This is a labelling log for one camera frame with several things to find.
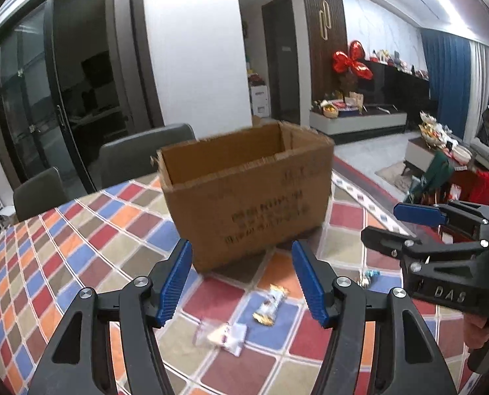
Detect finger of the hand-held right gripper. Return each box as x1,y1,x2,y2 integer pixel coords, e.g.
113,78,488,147
360,226,489,258
394,199,489,231

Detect glass sliding door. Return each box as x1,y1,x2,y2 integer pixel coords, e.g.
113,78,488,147
0,0,101,192

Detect checkered colourful tablecloth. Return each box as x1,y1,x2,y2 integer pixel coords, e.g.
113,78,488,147
0,160,476,395

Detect green garment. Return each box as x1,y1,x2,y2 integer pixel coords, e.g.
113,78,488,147
405,152,455,204

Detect gold wall ornament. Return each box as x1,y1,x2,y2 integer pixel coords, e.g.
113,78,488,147
319,2,331,42

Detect grey dining chair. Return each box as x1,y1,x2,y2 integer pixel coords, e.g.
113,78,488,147
98,123,196,190
13,167,70,223

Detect black wall cabinet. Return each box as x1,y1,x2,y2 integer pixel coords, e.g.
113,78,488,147
362,58,431,105

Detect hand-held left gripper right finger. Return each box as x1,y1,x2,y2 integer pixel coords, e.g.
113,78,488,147
291,241,453,395

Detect blue foil candy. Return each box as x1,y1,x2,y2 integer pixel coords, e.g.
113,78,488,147
359,269,382,288

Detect person's right hand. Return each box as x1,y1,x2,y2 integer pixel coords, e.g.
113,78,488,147
463,312,489,352

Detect white gold snack packet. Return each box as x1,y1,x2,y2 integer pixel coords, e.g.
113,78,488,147
252,284,290,327

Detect red garment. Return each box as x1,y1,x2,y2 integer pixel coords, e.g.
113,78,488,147
450,169,489,206

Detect clear plastic snack packet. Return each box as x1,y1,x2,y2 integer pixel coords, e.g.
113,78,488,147
193,320,248,356

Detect dark interior door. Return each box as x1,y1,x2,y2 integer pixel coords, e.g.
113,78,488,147
262,0,300,122

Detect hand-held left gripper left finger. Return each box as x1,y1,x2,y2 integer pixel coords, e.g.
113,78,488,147
28,239,193,395

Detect gift boxes on stand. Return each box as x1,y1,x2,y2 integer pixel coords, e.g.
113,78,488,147
343,92,364,112

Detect low side table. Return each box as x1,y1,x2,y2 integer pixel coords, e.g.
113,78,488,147
405,136,476,173

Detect white low stand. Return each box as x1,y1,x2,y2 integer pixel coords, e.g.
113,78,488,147
309,105,407,134

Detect decorative bowl ornament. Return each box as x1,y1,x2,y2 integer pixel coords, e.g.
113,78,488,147
418,111,449,149

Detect beige rug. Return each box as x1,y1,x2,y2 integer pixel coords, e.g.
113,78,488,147
376,160,410,192

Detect brown cardboard box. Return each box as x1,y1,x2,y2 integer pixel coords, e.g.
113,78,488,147
156,120,336,273

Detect red bow balloon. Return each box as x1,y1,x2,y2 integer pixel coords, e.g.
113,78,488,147
332,40,374,80

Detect blue curtain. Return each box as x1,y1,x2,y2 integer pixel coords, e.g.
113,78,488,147
419,29,476,143

